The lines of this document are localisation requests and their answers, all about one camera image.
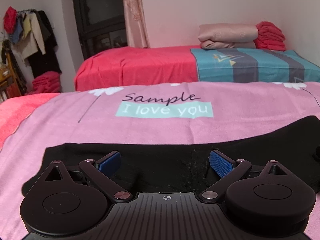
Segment folded red blanket stack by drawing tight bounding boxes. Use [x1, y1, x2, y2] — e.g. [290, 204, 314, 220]
[254, 21, 286, 51]

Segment hanging clothes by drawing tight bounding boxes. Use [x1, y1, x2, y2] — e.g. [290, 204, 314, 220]
[3, 7, 62, 78]

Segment pink printed bed sheet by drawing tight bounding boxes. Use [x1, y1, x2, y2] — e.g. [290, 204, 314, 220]
[1, 82, 319, 239]

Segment wooden shelf unit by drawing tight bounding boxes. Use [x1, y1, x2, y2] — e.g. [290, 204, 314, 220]
[0, 53, 22, 103]

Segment folded beige quilt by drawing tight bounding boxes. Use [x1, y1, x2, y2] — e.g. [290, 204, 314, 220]
[198, 23, 258, 50]

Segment black pants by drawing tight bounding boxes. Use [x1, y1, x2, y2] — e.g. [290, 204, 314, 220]
[22, 115, 320, 198]

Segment coral red blanket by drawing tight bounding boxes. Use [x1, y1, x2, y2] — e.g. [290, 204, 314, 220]
[0, 93, 59, 148]

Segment pink curtain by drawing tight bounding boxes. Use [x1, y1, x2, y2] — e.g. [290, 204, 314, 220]
[123, 0, 150, 48]

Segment red folded cloth pile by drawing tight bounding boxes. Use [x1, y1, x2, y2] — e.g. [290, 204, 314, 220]
[27, 71, 61, 95]

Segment dark window frame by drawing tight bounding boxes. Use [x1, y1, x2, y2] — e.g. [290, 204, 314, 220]
[73, 0, 127, 59]

